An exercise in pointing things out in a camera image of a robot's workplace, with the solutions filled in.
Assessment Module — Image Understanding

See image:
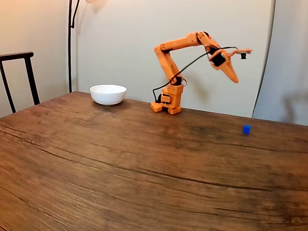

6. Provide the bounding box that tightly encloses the white bowl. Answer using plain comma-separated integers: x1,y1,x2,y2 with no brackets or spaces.
90,84,127,106

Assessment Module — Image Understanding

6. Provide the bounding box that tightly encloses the black chair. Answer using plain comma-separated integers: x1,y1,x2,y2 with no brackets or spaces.
0,51,40,114

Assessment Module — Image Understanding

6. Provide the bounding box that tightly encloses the black floor lamp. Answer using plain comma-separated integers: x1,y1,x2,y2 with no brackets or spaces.
68,0,108,93

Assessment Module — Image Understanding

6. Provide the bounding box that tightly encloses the orange gripper camera mount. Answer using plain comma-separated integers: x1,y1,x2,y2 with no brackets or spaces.
226,48,253,60

